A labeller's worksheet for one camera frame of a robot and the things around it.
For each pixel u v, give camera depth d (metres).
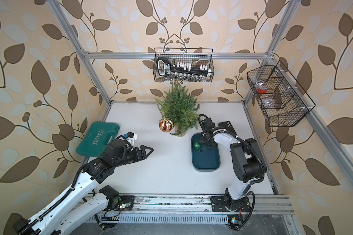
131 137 0.69
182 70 0.83
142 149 0.68
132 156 0.65
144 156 0.65
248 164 0.47
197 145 0.91
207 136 0.70
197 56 0.91
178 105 0.74
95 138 0.94
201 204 0.75
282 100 0.75
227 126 1.03
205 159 0.86
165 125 0.70
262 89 0.81
